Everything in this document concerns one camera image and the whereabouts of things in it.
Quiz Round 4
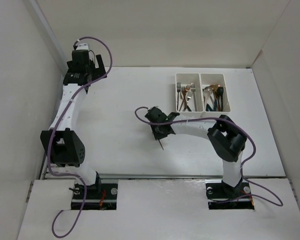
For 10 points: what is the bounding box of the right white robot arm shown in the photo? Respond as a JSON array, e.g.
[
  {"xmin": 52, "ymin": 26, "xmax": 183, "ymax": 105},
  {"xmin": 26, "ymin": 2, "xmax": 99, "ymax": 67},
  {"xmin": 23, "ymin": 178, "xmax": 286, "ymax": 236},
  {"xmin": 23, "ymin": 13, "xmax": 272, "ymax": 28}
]
[{"xmin": 145, "ymin": 107, "xmax": 247, "ymax": 200}]

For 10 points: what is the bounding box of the long copper handle utensil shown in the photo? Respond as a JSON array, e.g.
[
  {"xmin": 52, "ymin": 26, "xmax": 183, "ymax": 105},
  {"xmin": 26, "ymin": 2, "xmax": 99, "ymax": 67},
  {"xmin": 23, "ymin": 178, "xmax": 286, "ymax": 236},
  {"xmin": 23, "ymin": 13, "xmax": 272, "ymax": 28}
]
[{"xmin": 178, "ymin": 85, "xmax": 187, "ymax": 111}]

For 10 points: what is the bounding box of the copper spoon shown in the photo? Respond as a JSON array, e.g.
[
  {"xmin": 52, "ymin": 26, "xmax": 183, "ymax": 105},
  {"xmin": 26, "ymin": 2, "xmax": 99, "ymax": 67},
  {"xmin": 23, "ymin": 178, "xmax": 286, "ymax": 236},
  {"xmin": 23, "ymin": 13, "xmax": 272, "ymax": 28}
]
[{"xmin": 213, "ymin": 84, "xmax": 220, "ymax": 111}]

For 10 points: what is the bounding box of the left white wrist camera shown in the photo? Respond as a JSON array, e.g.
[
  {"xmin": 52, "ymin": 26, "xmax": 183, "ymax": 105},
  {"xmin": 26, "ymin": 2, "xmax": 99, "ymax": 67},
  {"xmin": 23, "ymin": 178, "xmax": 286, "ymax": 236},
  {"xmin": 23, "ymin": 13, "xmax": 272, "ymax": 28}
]
[{"xmin": 74, "ymin": 43, "xmax": 90, "ymax": 51}]

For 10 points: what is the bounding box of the white spoon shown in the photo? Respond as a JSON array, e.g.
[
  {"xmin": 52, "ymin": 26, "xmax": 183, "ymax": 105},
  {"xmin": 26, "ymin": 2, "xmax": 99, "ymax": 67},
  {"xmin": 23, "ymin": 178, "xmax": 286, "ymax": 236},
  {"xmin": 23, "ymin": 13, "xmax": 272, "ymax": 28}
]
[{"xmin": 203, "ymin": 89, "xmax": 211, "ymax": 110}]

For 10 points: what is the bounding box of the left white container bin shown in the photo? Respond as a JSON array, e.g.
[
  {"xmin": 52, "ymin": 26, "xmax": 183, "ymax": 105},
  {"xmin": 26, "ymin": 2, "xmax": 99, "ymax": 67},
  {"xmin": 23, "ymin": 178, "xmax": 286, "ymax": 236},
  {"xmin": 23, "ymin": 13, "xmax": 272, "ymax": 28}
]
[{"xmin": 174, "ymin": 73, "xmax": 204, "ymax": 118}]

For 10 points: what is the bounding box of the brown wooden spoon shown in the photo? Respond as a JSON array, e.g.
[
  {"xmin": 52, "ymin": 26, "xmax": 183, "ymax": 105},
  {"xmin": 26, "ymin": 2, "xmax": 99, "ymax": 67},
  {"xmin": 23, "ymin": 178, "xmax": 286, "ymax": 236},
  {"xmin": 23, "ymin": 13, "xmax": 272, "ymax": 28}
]
[{"xmin": 212, "ymin": 89, "xmax": 219, "ymax": 112}]

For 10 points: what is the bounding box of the gold spoon dark handle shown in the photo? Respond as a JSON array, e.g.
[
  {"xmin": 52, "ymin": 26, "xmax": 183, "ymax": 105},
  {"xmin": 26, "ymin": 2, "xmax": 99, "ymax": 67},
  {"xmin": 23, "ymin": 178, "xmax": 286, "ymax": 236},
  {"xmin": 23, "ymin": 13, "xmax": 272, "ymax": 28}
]
[{"xmin": 213, "ymin": 99, "xmax": 219, "ymax": 112}]

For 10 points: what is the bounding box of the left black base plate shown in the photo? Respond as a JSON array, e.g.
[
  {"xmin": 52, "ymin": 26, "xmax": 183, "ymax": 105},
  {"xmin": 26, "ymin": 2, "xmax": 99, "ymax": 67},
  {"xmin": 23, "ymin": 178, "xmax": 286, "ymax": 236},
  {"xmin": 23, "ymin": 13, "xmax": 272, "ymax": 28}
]
[{"xmin": 70, "ymin": 182, "xmax": 118, "ymax": 211}]

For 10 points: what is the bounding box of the black fork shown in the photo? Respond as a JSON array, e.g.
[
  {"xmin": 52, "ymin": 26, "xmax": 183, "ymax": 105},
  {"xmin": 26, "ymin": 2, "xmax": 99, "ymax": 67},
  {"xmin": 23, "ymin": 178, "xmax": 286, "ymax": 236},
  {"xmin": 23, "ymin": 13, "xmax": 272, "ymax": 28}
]
[{"xmin": 176, "ymin": 82, "xmax": 182, "ymax": 110}]

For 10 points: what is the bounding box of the black spoon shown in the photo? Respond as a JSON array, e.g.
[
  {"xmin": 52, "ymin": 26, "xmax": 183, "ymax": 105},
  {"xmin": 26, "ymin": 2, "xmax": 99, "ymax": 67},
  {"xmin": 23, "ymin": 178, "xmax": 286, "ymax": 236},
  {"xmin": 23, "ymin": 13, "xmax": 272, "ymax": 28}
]
[{"xmin": 216, "ymin": 86, "xmax": 224, "ymax": 112}]

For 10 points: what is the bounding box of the silver spoon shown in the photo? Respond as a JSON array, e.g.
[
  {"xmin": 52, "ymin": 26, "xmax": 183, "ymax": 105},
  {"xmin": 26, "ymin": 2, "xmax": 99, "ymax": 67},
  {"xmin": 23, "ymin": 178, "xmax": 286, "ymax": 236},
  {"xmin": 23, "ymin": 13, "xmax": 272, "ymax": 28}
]
[{"xmin": 204, "ymin": 86, "xmax": 214, "ymax": 108}]

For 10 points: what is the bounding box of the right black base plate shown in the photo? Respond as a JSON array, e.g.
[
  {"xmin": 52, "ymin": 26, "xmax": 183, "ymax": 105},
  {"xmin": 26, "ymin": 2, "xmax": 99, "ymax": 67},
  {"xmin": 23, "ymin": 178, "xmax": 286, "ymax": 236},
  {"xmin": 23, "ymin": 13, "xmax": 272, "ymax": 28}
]
[{"xmin": 205, "ymin": 181, "xmax": 255, "ymax": 210}]

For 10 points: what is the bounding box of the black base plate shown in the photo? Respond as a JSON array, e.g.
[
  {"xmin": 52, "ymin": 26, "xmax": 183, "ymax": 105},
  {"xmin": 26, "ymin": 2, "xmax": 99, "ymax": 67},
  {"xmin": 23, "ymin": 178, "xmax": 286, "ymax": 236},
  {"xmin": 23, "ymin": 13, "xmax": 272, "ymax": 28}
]
[
  {"xmin": 205, "ymin": 181, "xmax": 255, "ymax": 210},
  {"xmin": 70, "ymin": 182, "xmax": 118, "ymax": 211}
]

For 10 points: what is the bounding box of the rose gold fork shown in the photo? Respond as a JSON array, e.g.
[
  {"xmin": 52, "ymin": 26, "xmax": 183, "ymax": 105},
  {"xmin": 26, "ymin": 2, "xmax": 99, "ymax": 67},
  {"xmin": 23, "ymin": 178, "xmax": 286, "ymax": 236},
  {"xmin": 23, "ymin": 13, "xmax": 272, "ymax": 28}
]
[{"xmin": 181, "ymin": 84, "xmax": 191, "ymax": 111}]

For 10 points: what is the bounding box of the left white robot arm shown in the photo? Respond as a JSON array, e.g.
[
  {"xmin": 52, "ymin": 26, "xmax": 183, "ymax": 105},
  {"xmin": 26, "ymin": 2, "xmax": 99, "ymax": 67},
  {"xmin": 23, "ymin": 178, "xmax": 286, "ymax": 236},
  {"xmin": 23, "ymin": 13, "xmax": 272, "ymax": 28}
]
[{"xmin": 40, "ymin": 43, "xmax": 106, "ymax": 199}]

